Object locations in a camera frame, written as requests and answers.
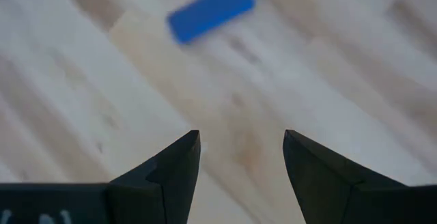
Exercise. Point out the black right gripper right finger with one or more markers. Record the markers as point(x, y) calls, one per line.
point(324, 183)

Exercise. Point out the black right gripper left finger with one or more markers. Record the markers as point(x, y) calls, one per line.
point(164, 186)

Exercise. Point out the blue rectangular block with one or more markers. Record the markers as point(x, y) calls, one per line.
point(211, 10)

